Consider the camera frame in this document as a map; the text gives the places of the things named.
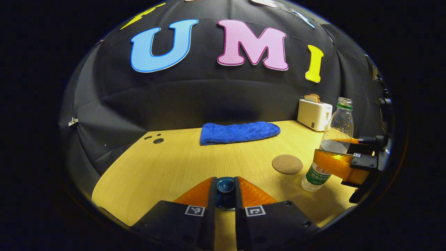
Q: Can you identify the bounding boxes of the black backdrop cloth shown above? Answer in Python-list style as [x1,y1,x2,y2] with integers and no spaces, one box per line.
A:
[59,0,392,206]

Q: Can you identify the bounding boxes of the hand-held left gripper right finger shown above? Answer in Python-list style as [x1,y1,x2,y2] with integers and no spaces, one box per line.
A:
[234,176,320,251]

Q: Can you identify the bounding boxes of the black tripod stand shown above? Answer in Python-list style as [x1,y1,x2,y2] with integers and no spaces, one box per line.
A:
[364,54,393,136]

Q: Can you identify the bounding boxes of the clear plastic water bottle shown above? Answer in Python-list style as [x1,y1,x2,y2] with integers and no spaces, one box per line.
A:
[301,97,354,192]

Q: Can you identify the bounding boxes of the white toaster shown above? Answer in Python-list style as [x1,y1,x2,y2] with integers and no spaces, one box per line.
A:
[297,99,332,132]

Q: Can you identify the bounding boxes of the blue towel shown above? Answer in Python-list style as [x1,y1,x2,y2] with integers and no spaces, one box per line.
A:
[200,121,281,146]

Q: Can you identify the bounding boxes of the round cork coaster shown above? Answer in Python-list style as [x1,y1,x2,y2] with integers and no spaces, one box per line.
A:
[272,154,303,175]

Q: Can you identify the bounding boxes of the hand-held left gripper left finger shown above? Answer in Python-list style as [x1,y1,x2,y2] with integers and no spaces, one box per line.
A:
[130,176,218,251]

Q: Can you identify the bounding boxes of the dark teal teacup lid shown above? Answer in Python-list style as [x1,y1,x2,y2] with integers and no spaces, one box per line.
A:
[215,176,237,208]

